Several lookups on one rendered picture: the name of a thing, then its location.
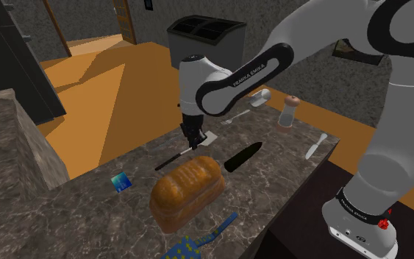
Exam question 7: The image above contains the silver fork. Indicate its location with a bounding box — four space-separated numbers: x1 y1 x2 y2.
220 109 251 126

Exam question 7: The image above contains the black knife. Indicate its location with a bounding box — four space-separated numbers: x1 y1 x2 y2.
224 141 263 174

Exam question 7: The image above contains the brown bread loaf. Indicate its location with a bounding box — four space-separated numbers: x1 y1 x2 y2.
149 155 226 235

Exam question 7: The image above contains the white cup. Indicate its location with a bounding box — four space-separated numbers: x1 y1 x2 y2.
249 88 272 107

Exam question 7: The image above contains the blue card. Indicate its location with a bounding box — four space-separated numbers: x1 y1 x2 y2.
110 171 133 194

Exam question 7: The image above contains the pepper mill with brown cap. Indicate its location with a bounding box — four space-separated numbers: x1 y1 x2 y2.
276 95 301 135

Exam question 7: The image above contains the blue spatula with yellow stars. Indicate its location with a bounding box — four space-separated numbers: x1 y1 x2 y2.
160 211 239 259

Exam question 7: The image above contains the silver butter knife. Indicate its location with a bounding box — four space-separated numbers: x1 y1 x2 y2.
304 132 329 160

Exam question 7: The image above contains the wooden door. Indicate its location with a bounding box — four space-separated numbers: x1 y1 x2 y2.
112 0 138 46

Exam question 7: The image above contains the dark robot stand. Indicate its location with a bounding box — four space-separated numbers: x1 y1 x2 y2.
240 160 414 259

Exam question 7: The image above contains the dark refrigerator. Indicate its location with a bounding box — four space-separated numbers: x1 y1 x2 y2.
0 0 68 126

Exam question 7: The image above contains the spatula with black handle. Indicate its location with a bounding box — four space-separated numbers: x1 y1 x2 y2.
154 130 218 171

